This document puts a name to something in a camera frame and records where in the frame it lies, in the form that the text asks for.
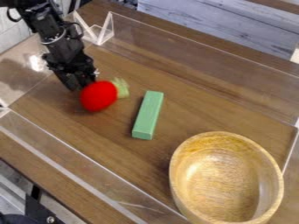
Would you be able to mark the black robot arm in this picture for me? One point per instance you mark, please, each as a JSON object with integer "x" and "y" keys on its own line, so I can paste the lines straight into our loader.
{"x": 42, "y": 16}

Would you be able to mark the red fuzzy ball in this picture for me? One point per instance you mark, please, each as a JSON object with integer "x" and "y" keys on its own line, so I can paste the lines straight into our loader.
{"x": 98, "y": 95}

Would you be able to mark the clear acrylic table barrier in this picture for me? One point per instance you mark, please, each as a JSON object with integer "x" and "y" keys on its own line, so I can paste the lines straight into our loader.
{"x": 81, "y": 155}

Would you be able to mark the small light green object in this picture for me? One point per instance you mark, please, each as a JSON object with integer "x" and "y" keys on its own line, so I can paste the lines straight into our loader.
{"x": 122, "y": 88}

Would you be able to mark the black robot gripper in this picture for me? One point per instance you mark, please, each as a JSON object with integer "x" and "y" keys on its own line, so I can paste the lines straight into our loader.
{"x": 67, "y": 59}

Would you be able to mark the black clamp with cable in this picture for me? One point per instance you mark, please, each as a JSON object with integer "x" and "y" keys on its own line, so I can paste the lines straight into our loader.
{"x": 37, "y": 213}

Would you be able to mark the green rectangular block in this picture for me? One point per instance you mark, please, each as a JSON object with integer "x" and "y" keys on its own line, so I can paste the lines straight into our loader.
{"x": 147, "y": 115}

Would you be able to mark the oval wooden bowl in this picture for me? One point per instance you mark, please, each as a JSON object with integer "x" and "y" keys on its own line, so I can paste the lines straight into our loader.
{"x": 226, "y": 180}

